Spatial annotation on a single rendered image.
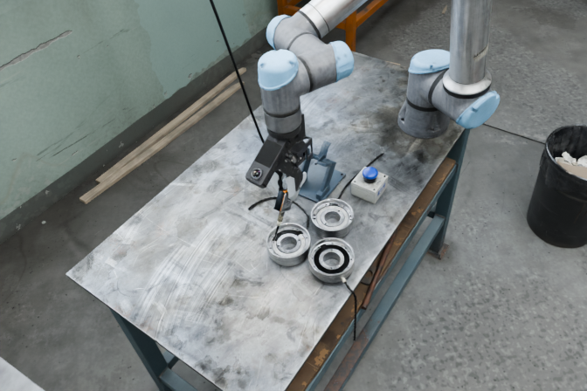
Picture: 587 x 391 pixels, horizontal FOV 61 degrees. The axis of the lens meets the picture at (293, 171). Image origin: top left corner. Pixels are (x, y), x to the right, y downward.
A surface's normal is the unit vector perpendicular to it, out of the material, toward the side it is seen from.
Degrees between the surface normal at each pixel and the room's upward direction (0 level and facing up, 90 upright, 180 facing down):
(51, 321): 0
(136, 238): 0
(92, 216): 0
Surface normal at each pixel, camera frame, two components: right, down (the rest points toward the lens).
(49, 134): 0.82, 0.36
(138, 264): -0.07, -0.72
